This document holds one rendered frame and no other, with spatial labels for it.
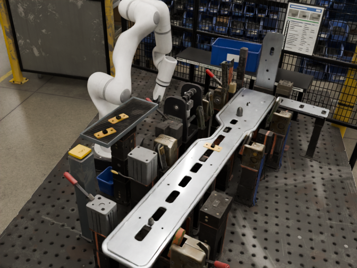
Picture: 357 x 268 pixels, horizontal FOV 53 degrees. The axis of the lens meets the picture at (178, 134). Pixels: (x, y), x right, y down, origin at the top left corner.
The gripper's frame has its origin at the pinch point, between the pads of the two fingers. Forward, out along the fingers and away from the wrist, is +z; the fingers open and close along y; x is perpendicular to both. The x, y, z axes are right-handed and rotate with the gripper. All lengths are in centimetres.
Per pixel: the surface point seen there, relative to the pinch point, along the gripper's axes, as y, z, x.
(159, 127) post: 61, -22, -7
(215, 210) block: 105, -21, 12
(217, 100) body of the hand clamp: 17.8, -21.5, 29.6
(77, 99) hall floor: -166, 107, -51
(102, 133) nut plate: 75, -23, -32
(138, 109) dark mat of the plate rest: 56, -26, -18
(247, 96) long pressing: 15, -28, 47
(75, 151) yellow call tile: 86, -20, -40
